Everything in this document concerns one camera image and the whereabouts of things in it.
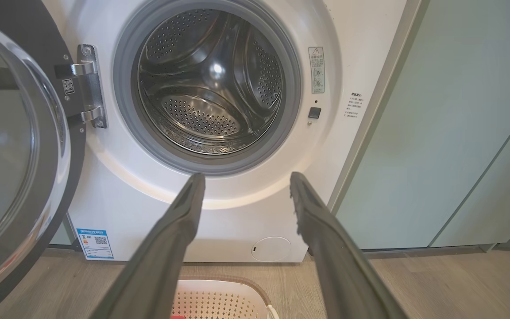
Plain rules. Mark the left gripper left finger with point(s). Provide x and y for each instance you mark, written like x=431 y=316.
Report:
x=162 y=257

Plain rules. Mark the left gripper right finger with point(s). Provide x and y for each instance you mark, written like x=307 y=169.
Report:
x=339 y=266

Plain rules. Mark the washing machine door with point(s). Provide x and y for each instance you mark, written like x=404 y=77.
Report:
x=2 y=133

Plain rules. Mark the white front-load washing machine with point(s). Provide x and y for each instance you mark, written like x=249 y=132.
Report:
x=117 y=208

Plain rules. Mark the teal cabinet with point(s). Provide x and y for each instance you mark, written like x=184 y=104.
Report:
x=436 y=133

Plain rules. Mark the chrome door hinge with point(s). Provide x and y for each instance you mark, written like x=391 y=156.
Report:
x=89 y=88

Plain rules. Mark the stainless steel washing machine drum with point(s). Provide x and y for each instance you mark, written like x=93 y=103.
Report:
x=210 y=79

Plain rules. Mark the white barcode sticker label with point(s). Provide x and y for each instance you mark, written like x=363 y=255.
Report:
x=68 y=86

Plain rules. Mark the blue energy label sticker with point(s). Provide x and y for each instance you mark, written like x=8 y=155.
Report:
x=95 y=243

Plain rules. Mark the round white filter cover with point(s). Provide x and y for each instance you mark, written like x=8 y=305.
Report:
x=271 y=249

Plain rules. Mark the white perforated laundry basket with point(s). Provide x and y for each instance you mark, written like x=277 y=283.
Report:
x=219 y=301

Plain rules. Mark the pale green cabinet dark plinth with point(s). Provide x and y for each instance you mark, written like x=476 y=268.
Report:
x=60 y=235

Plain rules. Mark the small printed text label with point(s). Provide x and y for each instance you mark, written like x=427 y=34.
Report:
x=354 y=105

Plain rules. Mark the grey warning sticker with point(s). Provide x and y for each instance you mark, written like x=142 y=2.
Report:
x=316 y=71

